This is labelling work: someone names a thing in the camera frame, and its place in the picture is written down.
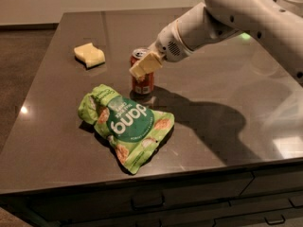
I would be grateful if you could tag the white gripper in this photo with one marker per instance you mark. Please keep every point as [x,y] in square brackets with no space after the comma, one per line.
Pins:
[168,43]

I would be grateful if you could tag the red coke can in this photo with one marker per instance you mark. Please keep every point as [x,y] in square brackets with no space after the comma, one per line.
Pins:
[143,86]

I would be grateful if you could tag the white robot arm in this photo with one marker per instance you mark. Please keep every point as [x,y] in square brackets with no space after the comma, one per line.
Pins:
[277,30]

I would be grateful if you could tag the green rice chip bag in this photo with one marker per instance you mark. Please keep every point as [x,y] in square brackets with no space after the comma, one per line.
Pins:
[134,131]

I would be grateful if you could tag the yellow sponge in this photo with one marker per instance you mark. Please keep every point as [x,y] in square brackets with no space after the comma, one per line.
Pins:
[89,55]

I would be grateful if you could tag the dark drawer cabinet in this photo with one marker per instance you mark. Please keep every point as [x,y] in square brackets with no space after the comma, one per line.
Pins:
[269,196]

